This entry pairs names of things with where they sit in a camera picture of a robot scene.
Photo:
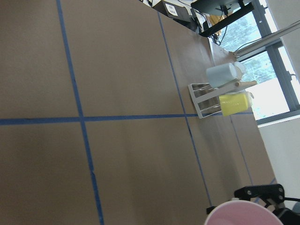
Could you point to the pink cup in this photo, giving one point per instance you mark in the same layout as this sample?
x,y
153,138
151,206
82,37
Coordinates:
x,y
240,212

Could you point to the aluminium frame post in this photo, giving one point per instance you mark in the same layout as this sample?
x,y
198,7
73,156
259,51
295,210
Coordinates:
x,y
266,40

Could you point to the light blue cup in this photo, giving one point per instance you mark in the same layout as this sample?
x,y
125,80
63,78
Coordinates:
x,y
240,69

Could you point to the cream white cup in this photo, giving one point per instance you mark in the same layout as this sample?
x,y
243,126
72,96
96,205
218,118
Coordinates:
x,y
249,98

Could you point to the person in yellow shirt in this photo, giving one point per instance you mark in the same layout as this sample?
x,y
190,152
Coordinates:
x,y
214,19

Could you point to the black monitor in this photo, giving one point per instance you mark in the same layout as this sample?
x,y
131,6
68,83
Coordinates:
x,y
231,9

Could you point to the yellow cup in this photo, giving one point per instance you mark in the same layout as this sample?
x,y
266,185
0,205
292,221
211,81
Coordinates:
x,y
234,103

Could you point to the black label printer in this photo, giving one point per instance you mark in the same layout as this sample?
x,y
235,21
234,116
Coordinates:
x,y
172,11

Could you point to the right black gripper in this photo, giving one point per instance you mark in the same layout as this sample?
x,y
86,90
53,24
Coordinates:
x,y
271,195

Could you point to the white wire cup rack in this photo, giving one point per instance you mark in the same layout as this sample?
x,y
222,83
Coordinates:
x,y
206,98

